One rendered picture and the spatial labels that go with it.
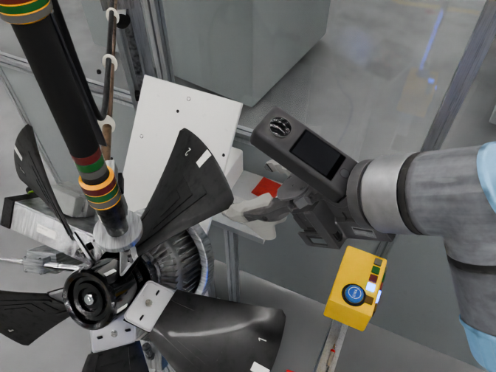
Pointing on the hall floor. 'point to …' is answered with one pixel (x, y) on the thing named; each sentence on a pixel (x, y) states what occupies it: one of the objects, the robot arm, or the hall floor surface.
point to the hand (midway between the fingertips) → (248, 186)
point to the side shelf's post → (231, 242)
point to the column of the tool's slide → (137, 49)
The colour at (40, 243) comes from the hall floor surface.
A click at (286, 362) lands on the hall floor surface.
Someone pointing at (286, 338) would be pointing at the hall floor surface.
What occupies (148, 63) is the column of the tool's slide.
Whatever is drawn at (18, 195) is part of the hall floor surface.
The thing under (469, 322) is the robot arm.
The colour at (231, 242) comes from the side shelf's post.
